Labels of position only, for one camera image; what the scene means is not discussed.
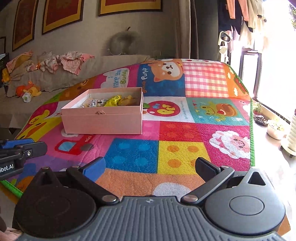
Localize hanging clothes at window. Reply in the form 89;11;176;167
218;1;268;53

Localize pink cardboard box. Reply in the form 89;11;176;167
61;87;144;135

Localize framed wall picture left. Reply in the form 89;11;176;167
12;0;39;51

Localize grey neck pillow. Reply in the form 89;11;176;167
107;27;142;55

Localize framed wall picture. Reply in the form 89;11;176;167
12;0;39;51
98;0;163;16
42;0;84;35

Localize yellow snack bar packet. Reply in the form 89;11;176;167
104;95;122;107

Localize orange lion plush toy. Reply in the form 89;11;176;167
16;81;42;103

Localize framed wall picture middle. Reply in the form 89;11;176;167
42;0;84;35

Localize framed wall picture right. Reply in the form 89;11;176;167
98;0;163;16

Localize grey sofa cushion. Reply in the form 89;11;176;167
5;54;153;97

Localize pile of pink clothes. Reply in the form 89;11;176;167
1;51;95;84

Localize green white candy packet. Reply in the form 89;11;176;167
81;98;108;108

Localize white plant pot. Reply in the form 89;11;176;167
267;119;286;141

